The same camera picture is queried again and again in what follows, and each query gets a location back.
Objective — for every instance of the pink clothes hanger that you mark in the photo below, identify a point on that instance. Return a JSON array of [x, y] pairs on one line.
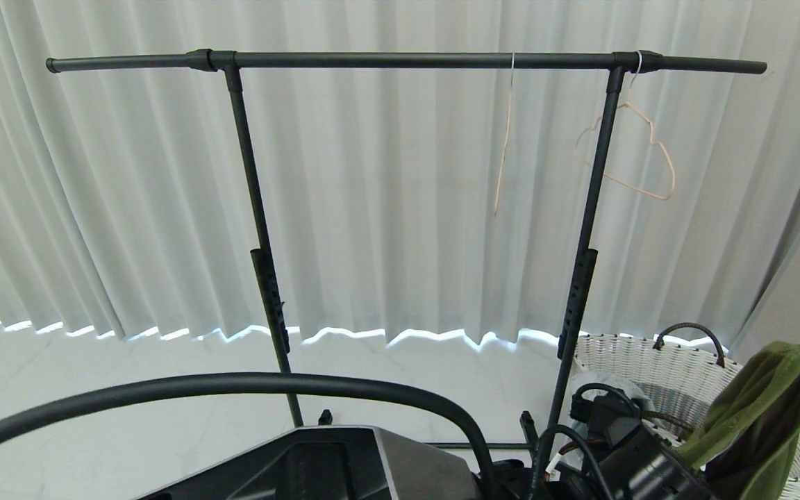
[[671, 184], [505, 139]]

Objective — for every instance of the green printed shirt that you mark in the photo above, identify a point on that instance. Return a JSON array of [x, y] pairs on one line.
[[747, 396]]

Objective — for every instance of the black clothes rack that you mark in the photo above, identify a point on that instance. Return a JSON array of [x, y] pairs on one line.
[[407, 60]]

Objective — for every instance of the white laundry basket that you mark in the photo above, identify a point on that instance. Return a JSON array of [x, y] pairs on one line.
[[622, 354]]

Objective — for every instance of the white curtain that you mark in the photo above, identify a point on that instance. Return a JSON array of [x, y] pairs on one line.
[[372, 208]]

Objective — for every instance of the pale grey shorts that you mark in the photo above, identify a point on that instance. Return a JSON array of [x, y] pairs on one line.
[[643, 403]]

